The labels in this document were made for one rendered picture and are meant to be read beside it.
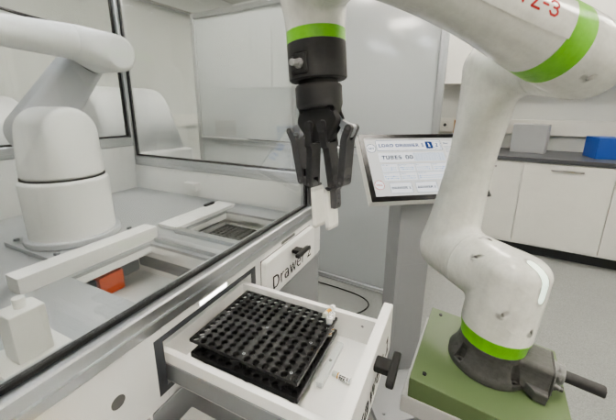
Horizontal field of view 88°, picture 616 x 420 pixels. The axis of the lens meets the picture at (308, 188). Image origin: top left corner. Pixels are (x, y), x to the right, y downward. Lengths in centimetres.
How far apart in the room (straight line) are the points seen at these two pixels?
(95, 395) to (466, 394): 61
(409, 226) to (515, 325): 83
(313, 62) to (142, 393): 59
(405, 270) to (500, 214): 202
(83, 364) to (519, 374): 73
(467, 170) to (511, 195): 266
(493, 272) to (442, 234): 15
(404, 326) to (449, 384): 98
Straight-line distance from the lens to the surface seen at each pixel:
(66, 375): 56
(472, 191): 77
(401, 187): 130
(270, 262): 84
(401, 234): 147
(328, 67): 49
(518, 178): 338
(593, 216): 352
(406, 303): 165
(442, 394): 74
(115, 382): 62
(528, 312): 72
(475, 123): 75
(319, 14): 50
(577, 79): 64
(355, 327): 72
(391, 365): 59
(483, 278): 70
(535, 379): 80
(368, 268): 242
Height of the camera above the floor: 131
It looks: 15 degrees down
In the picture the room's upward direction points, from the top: straight up
